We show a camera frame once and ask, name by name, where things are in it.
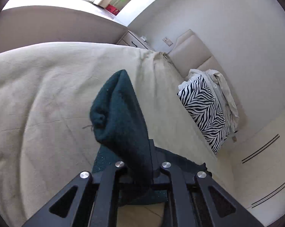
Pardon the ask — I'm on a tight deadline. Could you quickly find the dark teal knit sweater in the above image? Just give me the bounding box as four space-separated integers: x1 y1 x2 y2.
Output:
90 70 207 205

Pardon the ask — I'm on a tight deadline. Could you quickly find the beige bed sheet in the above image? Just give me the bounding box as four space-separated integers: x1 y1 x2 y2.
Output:
0 42 235 226

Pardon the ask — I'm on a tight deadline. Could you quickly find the zebra print pillow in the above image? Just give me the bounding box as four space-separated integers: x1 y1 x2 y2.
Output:
177 74 230 154

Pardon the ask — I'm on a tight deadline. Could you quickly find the crumpled white duvet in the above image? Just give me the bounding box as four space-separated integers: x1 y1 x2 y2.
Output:
178 69 240 133

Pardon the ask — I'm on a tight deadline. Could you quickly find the beige bedside table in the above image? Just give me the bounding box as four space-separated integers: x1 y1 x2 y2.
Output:
117 31 154 51

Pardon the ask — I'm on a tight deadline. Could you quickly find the red box on shelf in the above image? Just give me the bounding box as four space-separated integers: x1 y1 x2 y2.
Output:
106 4 120 15

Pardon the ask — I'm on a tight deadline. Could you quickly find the white wardrobe with black handles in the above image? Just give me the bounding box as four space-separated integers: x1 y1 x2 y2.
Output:
231 109 285 226

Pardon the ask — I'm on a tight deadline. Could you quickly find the wall switch plate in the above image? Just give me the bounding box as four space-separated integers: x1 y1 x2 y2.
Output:
163 37 173 47

